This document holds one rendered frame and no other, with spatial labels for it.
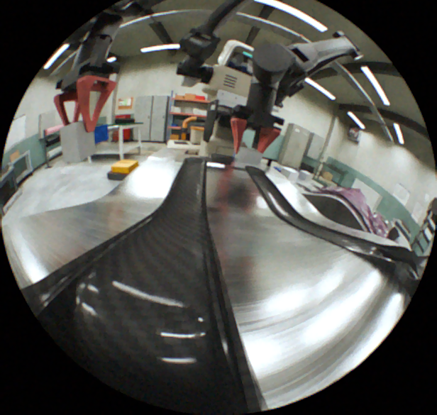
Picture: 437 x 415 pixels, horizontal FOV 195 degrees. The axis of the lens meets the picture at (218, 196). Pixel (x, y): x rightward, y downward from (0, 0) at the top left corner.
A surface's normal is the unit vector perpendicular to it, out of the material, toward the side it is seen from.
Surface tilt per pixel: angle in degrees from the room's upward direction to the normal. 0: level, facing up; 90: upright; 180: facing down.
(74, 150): 92
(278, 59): 90
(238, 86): 98
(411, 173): 90
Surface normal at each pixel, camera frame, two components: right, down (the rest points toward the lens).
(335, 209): -0.91, 0.05
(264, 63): -0.22, 0.47
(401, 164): -0.98, -0.14
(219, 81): 0.33, 0.65
